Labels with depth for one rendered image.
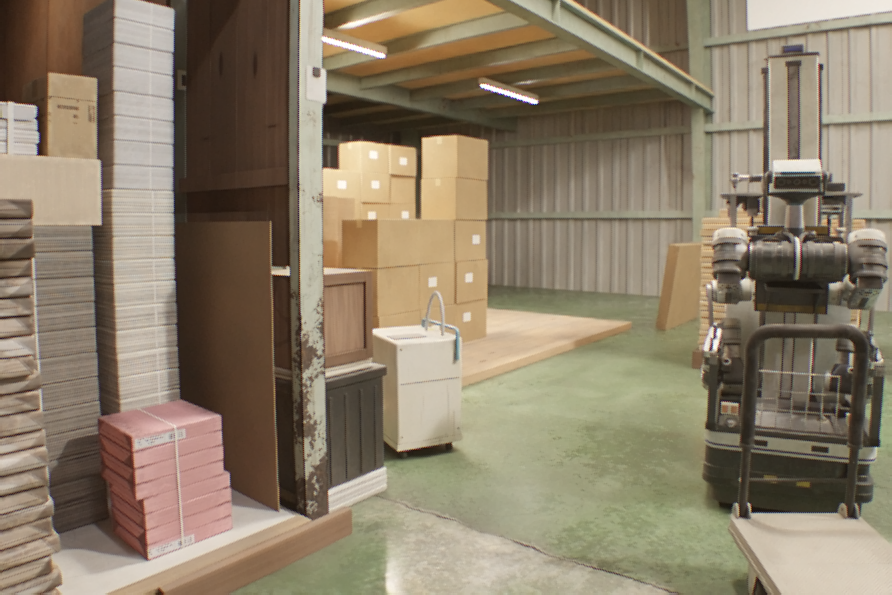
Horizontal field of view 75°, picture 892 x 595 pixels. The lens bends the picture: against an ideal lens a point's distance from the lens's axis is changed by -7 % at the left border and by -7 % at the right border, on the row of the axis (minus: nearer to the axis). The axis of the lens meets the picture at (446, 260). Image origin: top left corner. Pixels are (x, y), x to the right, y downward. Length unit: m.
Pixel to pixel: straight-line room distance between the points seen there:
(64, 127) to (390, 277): 2.79
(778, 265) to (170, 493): 2.09
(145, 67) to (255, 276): 0.78
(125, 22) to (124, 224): 0.65
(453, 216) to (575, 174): 5.27
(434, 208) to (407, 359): 2.60
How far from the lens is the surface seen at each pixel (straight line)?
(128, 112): 2.23
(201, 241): 2.38
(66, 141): 2.16
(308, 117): 2.06
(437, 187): 5.15
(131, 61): 2.27
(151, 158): 2.24
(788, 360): 2.75
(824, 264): 2.40
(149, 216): 2.23
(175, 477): 1.99
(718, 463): 2.50
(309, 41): 2.12
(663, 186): 9.51
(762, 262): 2.39
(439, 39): 6.00
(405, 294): 4.57
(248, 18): 2.46
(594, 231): 9.93
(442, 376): 2.82
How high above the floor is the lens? 1.04
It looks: 3 degrees down
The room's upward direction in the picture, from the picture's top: straight up
